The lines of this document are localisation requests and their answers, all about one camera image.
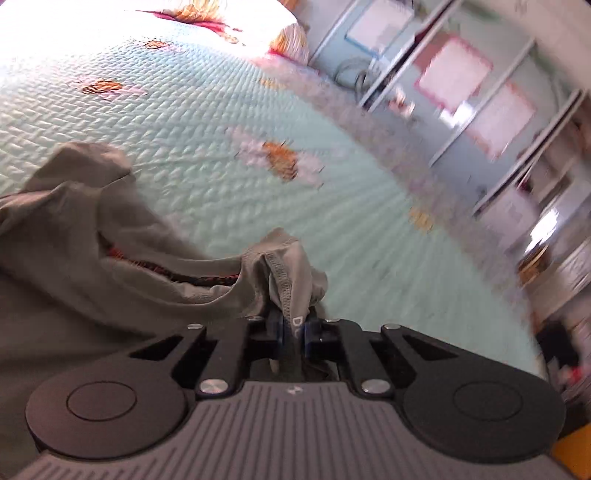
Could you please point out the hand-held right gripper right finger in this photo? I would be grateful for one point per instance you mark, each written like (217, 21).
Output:
(308, 333)

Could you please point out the white sliding-door wardrobe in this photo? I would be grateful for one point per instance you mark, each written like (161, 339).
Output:
(508, 55)

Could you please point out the blue-framed wall poster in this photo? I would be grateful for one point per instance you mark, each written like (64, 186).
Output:
(381, 30)

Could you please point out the floral pillow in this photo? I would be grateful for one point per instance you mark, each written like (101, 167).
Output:
(293, 42)

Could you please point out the grey t-shirt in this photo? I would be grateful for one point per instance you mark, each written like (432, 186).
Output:
(69, 230)

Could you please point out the pink-framed wall poster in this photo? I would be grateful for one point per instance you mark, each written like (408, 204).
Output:
(455, 74)
(501, 120)

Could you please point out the quilted cartoon bedspread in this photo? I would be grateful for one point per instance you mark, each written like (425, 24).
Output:
(207, 115)

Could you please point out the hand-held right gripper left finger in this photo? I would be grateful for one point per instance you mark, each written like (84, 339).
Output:
(275, 333)

